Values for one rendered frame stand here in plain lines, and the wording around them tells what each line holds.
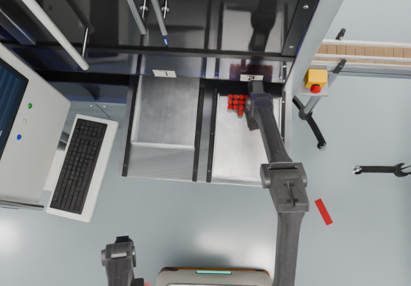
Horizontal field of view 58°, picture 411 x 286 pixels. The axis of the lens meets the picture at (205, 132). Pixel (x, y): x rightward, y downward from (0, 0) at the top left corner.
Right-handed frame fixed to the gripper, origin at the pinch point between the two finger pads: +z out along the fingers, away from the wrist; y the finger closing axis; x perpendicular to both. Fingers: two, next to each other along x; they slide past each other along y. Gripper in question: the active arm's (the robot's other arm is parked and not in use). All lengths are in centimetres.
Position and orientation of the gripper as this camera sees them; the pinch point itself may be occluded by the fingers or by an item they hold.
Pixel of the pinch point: (253, 123)
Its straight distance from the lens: 151.3
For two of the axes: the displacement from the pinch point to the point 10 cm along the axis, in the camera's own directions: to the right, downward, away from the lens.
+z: 0.5, 2.7, 9.6
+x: -9.8, 1.7, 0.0
